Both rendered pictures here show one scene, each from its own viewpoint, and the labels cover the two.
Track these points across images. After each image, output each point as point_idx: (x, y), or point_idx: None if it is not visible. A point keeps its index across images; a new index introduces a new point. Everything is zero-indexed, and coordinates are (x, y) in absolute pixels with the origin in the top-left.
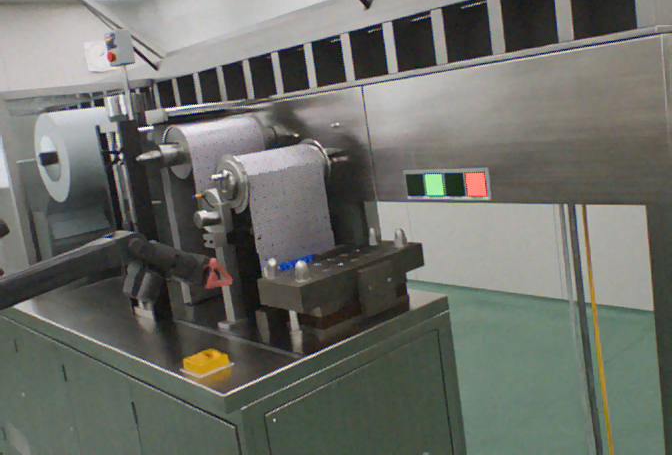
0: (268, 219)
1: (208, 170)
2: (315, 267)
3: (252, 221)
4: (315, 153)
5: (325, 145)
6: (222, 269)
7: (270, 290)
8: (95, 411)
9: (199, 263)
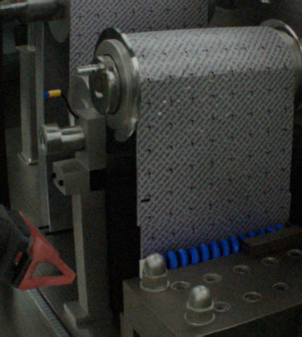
0: (170, 165)
1: (97, 37)
2: (236, 278)
3: (137, 167)
4: (286, 51)
5: None
6: (55, 259)
7: (139, 311)
8: None
9: (11, 245)
